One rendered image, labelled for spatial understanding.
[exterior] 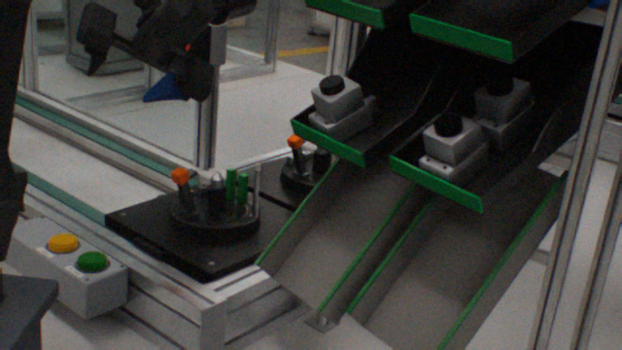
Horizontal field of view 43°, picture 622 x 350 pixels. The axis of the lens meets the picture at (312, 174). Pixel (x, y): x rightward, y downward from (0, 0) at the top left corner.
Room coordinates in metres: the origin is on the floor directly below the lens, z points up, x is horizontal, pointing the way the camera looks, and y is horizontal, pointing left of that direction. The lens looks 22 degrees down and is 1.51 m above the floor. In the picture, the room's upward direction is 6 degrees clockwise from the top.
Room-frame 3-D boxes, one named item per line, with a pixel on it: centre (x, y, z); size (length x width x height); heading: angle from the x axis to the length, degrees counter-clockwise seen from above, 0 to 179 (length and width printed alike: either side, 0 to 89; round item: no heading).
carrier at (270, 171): (1.30, -0.01, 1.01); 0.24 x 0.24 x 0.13; 52
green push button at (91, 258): (0.94, 0.29, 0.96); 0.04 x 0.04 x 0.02
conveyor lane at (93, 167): (1.30, 0.37, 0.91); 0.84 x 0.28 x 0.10; 52
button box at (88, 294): (0.98, 0.34, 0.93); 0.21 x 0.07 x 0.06; 52
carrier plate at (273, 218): (1.10, 0.15, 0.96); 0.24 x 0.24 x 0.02; 52
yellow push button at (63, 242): (0.98, 0.34, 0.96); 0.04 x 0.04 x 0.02
